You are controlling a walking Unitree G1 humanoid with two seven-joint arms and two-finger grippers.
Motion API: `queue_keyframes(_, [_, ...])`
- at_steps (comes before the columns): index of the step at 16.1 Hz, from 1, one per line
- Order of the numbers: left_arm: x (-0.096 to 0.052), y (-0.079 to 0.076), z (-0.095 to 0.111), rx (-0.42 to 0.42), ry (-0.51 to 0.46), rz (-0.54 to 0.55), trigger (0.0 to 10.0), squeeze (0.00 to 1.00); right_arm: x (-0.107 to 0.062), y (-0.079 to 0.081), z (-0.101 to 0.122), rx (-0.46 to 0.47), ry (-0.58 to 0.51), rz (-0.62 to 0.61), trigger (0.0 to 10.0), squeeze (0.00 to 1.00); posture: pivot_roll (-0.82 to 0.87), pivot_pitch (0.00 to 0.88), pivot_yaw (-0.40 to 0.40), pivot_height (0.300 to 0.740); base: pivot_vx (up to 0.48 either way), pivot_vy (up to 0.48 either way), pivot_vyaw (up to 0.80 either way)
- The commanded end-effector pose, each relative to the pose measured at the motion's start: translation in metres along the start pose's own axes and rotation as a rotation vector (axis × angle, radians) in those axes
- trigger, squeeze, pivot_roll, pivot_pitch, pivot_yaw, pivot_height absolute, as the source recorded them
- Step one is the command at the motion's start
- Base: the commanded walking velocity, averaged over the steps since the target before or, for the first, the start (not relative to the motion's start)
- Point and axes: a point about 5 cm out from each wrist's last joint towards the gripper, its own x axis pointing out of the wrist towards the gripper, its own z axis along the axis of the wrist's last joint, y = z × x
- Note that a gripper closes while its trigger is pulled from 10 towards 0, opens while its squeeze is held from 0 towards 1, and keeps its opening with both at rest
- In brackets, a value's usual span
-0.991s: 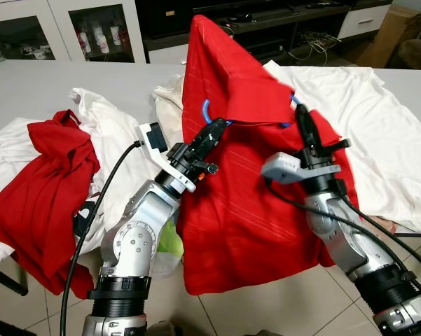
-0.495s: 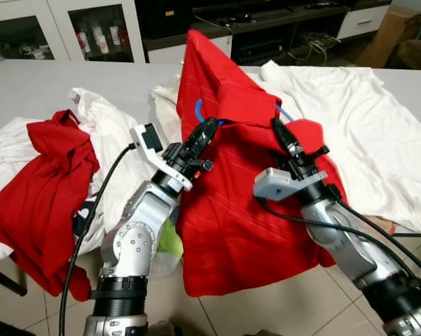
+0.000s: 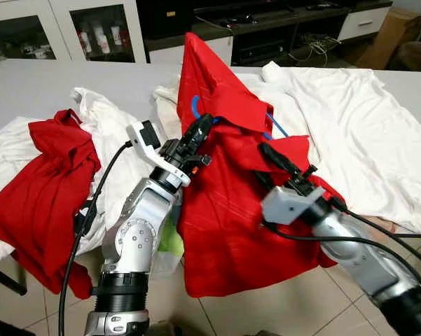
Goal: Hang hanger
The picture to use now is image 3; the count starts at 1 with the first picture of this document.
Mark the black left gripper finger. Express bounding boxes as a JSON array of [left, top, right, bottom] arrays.
[[195, 116, 216, 152], [185, 113, 208, 146]]

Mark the red striped polo shirt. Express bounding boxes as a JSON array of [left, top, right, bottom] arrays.
[[177, 31, 347, 298]]

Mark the cream garment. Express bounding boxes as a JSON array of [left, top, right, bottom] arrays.
[[153, 73, 197, 141]]

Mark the white polo shirt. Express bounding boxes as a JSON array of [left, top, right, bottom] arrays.
[[70, 87, 170, 256]]

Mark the lime green cloth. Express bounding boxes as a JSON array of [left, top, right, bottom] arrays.
[[158, 216, 185, 256]]

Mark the black set-top box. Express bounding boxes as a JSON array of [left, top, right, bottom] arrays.
[[235, 31, 298, 62]]

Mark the black audio speaker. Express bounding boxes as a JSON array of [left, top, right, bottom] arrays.
[[137, 0, 195, 39]]

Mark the white bottle red label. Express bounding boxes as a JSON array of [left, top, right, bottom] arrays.
[[111, 24, 124, 48], [95, 24, 107, 51], [79, 29, 92, 55]]

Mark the dark TV stand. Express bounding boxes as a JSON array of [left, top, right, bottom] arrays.
[[144, 0, 393, 67]]

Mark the white drawer front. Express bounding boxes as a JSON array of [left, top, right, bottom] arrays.
[[336, 7, 392, 41]]

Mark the white glass door cabinet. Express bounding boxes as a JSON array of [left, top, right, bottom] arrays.
[[0, 0, 148, 69]]

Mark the brown stool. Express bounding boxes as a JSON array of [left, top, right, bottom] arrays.
[[396, 41, 421, 72]]

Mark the brown cardboard box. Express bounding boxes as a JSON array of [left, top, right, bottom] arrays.
[[371, 7, 421, 71]]

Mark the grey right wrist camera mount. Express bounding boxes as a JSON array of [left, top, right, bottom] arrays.
[[259, 183, 328, 226]]

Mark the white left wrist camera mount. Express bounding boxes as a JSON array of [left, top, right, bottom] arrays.
[[125, 120, 192, 188]]

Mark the white drawer with handle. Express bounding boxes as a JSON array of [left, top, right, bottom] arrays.
[[149, 36, 191, 66]]

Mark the white cable tangle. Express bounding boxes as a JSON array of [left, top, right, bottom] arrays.
[[294, 34, 340, 65]]

